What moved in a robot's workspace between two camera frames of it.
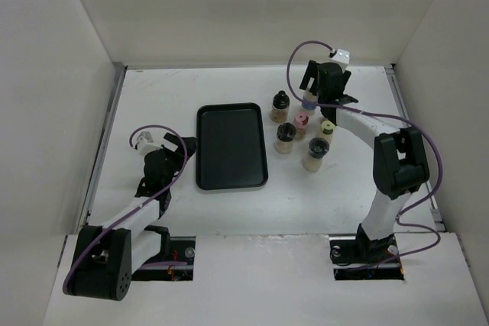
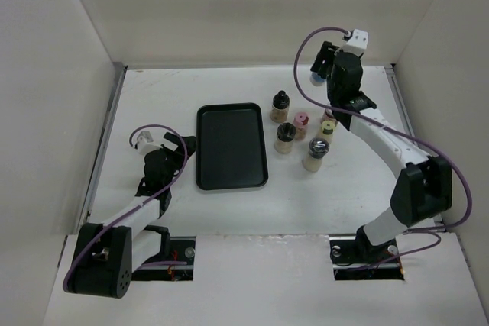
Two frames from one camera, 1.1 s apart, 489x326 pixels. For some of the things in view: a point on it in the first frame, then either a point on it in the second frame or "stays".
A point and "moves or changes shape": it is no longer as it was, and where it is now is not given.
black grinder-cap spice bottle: x=286 y=133 stays
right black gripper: x=312 y=72 → x=327 y=53
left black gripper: x=179 y=157 stays
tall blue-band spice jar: x=309 y=96 moves or changes shape
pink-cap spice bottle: x=300 y=124 stays
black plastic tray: x=230 y=146 stays
